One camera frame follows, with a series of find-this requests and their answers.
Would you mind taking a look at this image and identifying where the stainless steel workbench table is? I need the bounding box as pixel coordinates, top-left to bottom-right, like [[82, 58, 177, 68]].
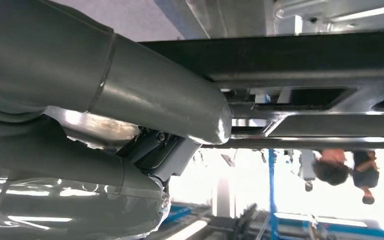
[[153, 0, 384, 42]]

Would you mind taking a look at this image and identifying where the person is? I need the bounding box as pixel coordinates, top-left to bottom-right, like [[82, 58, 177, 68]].
[[312, 149, 351, 187], [351, 149, 381, 206]]

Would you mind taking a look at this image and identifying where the blue metal post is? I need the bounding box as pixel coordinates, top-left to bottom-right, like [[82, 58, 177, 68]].
[[266, 149, 280, 240]]

